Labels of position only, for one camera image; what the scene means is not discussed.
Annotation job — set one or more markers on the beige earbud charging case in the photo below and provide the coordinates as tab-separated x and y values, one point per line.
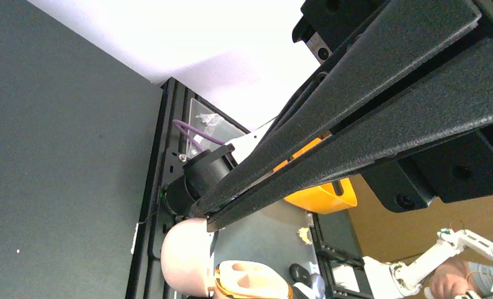
188	268

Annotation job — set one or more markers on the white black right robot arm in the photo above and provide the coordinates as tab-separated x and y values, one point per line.
457	168

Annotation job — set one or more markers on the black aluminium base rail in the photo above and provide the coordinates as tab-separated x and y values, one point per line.
143	272

